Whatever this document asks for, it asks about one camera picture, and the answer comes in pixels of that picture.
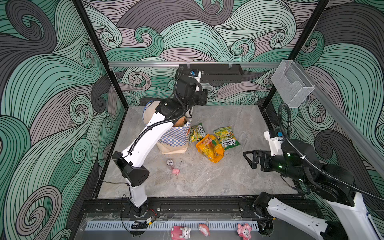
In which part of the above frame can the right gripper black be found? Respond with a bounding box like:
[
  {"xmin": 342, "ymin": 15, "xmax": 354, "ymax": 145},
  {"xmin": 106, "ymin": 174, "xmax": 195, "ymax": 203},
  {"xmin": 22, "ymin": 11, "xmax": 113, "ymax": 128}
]
[{"xmin": 244, "ymin": 148, "xmax": 313, "ymax": 185}]

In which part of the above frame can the green Fox's candy bag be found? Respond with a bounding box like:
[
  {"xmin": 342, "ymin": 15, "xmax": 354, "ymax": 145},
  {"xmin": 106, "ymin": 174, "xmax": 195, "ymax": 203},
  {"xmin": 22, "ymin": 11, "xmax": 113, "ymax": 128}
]
[
  {"xmin": 214, "ymin": 126, "xmax": 241, "ymax": 151},
  {"xmin": 190, "ymin": 123, "xmax": 207, "ymax": 143}
]

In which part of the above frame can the yellow orange candy bag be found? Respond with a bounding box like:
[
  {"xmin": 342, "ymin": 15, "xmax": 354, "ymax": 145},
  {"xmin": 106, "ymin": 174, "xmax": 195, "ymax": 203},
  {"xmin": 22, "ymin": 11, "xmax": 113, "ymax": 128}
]
[{"xmin": 196, "ymin": 135, "xmax": 225, "ymax": 163}]

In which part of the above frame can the blue checkered paper bag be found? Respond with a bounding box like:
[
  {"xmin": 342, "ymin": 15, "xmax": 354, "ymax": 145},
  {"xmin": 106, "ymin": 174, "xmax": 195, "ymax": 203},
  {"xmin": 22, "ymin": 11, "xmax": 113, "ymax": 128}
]
[{"xmin": 143, "ymin": 101, "xmax": 192, "ymax": 155}]

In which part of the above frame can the orange snack pouch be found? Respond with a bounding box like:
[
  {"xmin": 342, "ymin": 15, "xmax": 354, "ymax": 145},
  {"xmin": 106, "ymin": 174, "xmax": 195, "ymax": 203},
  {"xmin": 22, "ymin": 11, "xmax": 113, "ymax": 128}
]
[{"xmin": 174, "ymin": 117, "xmax": 187, "ymax": 127}]

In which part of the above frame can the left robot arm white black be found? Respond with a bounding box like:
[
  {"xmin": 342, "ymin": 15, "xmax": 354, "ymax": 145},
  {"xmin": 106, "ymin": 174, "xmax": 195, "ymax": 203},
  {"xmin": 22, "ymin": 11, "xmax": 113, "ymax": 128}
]
[{"xmin": 112, "ymin": 89, "xmax": 208, "ymax": 217}]

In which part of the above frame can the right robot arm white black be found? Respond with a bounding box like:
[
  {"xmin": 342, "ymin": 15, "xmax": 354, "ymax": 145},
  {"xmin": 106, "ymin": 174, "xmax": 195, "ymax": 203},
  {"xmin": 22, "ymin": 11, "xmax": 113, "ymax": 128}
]
[{"xmin": 243, "ymin": 140, "xmax": 384, "ymax": 240}]

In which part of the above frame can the small patterned cylinder toy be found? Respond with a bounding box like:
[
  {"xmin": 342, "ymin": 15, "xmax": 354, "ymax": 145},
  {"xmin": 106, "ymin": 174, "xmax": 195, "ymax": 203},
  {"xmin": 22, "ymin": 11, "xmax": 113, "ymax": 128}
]
[{"xmin": 167, "ymin": 159, "xmax": 174, "ymax": 169}]

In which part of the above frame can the small pink pig toy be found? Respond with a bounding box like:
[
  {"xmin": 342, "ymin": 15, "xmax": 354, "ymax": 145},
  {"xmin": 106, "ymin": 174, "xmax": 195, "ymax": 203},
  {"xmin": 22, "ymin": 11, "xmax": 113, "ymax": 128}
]
[{"xmin": 172, "ymin": 169, "xmax": 181, "ymax": 176}]

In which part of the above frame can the pink bear toy right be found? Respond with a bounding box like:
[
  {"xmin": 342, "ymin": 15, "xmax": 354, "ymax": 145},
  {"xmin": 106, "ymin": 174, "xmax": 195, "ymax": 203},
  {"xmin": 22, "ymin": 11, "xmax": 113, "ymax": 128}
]
[{"xmin": 237, "ymin": 223, "xmax": 252, "ymax": 240}]

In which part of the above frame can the pink toy middle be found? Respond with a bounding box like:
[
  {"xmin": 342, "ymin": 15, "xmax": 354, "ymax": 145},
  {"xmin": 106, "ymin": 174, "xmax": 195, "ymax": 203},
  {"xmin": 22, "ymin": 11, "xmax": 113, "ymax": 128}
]
[{"xmin": 199, "ymin": 224, "xmax": 210, "ymax": 237}]

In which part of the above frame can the pink white toy left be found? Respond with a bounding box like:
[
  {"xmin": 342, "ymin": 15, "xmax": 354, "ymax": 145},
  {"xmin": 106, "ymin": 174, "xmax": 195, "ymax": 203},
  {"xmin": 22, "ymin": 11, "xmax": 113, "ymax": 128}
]
[{"xmin": 171, "ymin": 226, "xmax": 191, "ymax": 240}]

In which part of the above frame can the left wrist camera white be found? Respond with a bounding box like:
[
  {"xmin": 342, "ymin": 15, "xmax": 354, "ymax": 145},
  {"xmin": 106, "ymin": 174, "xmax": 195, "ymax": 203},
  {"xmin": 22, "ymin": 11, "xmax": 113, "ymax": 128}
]
[{"xmin": 189, "ymin": 69, "xmax": 203, "ymax": 92}]

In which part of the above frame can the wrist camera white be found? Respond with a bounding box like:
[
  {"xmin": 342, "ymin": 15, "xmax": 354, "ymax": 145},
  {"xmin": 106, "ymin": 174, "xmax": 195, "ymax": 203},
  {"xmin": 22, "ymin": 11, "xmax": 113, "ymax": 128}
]
[
  {"xmin": 264, "ymin": 129, "xmax": 284, "ymax": 156},
  {"xmin": 189, "ymin": 69, "xmax": 203, "ymax": 92}
]

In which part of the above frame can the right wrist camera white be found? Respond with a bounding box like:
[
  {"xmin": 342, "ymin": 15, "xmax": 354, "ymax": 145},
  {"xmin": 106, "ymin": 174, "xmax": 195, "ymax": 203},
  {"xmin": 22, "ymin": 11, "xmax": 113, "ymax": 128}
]
[{"xmin": 264, "ymin": 129, "xmax": 284, "ymax": 156}]

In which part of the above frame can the black wall tray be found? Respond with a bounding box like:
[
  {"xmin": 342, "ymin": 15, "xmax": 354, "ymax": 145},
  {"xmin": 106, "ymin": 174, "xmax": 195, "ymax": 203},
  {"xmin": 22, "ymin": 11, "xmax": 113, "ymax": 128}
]
[{"xmin": 179, "ymin": 64, "xmax": 244, "ymax": 84}]

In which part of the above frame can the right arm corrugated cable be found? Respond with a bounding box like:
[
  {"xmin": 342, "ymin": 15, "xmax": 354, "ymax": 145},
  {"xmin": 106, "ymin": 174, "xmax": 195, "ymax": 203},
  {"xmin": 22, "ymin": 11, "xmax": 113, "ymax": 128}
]
[{"xmin": 277, "ymin": 102, "xmax": 384, "ymax": 202}]

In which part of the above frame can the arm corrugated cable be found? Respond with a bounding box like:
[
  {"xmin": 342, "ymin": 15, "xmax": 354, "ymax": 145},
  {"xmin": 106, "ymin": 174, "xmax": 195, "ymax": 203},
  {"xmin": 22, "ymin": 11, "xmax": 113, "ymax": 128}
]
[
  {"xmin": 127, "ymin": 66, "xmax": 190, "ymax": 157},
  {"xmin": 277, "ymin": 102, "xmax": 384, "ymax": 202}
]

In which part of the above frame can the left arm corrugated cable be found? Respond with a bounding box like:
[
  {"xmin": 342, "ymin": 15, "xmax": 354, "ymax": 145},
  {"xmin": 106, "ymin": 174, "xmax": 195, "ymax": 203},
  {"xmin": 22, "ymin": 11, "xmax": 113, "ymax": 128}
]
[{"xmin": 127, "ymin": 66, "xmax": 190, "ymax": 157}]

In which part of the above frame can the clear plastic wall holder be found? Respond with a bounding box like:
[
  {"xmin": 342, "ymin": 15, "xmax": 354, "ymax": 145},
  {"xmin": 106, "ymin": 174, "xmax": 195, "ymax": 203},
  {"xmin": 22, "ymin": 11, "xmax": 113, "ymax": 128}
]
[{"xmin": 271, "ymin": 60, "xmax": 315, "ymax": 109}]

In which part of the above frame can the grey right wall rail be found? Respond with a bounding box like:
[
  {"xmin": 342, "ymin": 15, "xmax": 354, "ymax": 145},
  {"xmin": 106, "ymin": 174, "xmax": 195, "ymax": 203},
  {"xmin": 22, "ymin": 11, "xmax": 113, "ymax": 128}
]
[{"xmin": 299, "ymin": 65, "xmax": 384, "ymax": 175}]

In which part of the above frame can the grey horizontal wall rail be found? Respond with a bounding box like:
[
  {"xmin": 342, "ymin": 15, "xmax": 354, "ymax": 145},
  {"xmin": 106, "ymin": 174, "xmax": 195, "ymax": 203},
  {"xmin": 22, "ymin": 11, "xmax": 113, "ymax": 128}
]
[{"xmin": 109, "ymin": 61, "xmax": 280, "ymax": 69}]

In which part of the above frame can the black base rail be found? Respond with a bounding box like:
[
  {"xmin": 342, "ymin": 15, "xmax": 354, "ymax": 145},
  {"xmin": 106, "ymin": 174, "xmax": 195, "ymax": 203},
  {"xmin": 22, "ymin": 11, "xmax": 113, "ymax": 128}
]
[{"xmin": 82, "ymin": 196, "xmax": 319, "ymax": 220}]

